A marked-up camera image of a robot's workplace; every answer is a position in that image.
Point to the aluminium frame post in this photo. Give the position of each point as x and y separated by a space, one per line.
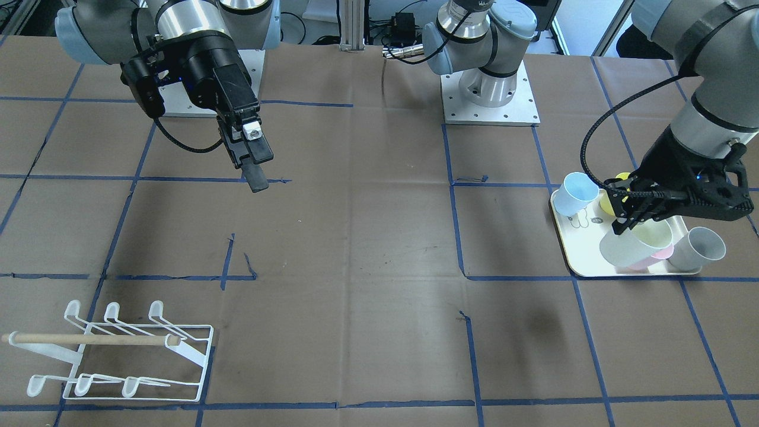
352 25

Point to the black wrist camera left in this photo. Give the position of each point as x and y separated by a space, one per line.
722 186

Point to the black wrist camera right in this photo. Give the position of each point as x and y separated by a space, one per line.
139 77

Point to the grey plastic cup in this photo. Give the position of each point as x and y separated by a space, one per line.
699 247

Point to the light blue plastic cup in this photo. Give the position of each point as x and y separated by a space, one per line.
575 193

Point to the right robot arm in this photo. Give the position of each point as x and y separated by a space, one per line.
111 32

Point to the white plastic cup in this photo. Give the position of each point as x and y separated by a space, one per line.
635 244

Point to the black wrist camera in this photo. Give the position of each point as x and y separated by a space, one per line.
722 186
139 77

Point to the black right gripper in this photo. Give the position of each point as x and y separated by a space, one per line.
209 66

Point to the cream bunny tray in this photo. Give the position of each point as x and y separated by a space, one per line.
580 236

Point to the white wire cup rack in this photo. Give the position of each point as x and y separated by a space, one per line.
115 360

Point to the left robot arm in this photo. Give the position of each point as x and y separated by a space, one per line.
714 40

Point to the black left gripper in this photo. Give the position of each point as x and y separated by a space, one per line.
669 159

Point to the pink plastic cup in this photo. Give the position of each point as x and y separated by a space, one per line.
653 259

